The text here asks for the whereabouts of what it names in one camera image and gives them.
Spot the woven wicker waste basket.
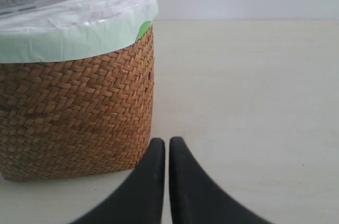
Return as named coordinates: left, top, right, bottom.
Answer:
left=1, top=23, right=154, bottom=182

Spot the white plastic bin liner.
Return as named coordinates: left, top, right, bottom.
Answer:
left=1, top=0, right=158, bottom=64

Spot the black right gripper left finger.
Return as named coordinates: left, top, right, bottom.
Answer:
left=73, top=138, right=165, bottom=224

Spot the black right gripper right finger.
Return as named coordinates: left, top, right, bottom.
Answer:
left=169, top=137, right=269, bottom=224

